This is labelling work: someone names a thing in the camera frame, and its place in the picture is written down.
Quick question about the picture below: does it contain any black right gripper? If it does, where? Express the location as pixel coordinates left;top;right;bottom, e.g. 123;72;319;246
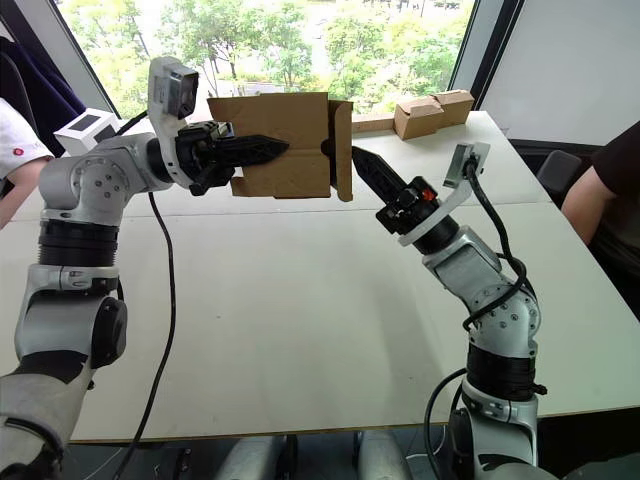
350;145;442;236

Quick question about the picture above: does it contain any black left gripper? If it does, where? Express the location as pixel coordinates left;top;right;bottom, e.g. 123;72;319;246
174;120;292;197

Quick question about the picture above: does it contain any small cardboard box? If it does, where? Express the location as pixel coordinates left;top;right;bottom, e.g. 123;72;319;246
206;91;355;203

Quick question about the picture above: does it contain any flat cardboard strip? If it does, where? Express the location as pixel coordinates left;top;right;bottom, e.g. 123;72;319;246
350;112;397;136

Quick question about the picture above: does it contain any closed brown cardboard box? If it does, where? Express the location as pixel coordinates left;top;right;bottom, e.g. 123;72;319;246
392;89;476;141

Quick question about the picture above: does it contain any white box with black panel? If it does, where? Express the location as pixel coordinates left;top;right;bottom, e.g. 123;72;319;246
52;107;122;158

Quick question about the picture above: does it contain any dark grey chair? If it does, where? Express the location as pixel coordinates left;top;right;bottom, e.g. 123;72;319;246
536;149;584;202

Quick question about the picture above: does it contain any person in white shirt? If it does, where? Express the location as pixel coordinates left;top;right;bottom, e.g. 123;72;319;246
0;96;55;180

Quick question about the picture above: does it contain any dark navy garment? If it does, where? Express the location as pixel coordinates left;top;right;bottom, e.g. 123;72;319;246
0;36;87;147

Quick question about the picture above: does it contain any person in black shirt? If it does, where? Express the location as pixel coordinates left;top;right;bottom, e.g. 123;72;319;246
588;121;640;282

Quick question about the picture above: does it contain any grey rounded robot leg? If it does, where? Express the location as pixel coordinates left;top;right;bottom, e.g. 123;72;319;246
213;433;290;480
356;428;415;480

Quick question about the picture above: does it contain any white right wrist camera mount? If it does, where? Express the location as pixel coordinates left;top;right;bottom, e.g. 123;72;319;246
397;141;492;248

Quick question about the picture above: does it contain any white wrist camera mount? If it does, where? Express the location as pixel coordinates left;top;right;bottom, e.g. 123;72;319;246
397;141;492;248
147;56;201;190

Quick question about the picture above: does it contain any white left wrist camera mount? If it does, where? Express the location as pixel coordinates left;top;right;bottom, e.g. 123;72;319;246
147;56;201;190

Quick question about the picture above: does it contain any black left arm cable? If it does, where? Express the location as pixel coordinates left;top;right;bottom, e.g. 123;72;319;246
112;110;179;480

